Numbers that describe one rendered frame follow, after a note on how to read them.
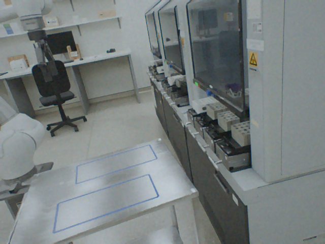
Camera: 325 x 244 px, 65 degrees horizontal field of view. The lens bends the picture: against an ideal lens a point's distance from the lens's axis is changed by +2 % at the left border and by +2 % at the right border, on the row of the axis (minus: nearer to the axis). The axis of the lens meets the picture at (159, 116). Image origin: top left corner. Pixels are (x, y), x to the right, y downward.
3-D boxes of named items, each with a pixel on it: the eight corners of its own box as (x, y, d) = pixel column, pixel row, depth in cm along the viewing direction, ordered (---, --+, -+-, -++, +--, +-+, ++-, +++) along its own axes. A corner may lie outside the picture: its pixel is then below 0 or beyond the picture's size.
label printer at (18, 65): (28, 67, 432) (24, 57, 426) (25, 70, 406) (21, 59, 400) (15, 70, 428) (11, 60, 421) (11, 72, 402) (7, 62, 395)
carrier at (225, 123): (231, 132, 116) (230, 120, 114) (227, 133, 116) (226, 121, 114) (221, 123, 127) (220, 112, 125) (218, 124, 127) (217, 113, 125)
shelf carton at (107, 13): (99, 19, 418) (97, 11, 414) (99, 19, 438) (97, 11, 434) (116, 16, 421) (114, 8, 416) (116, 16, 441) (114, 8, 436)
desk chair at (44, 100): (51, 141, 352) (23, 67, 313) (45, 128, 405) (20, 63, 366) (92, 126, 377) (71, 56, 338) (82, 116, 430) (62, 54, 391)
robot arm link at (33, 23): (15, 18, 104) (21, 33, 106) (38, 14, 105) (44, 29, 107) (23, 18, 112) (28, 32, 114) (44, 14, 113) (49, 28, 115)
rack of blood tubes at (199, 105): (237, 99, 158) (237, 90, 155) (246, 104, 148) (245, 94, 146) (192, 110, 154) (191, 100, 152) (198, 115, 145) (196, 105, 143)
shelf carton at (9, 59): (11, 70, 430) (6, 57, 421) (14, 69, 441) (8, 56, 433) (28, 67, 433) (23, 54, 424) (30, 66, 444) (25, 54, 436)
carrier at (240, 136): (248, 147, 102) (248, 134, 100) (244, 149, 102) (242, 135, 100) (235, 135, 113) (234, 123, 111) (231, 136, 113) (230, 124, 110)
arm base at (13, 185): (-7, 200, 120) (-12, 191, 118) (10, 174, 141) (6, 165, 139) (33, 190, 122) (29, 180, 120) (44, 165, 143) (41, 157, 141)
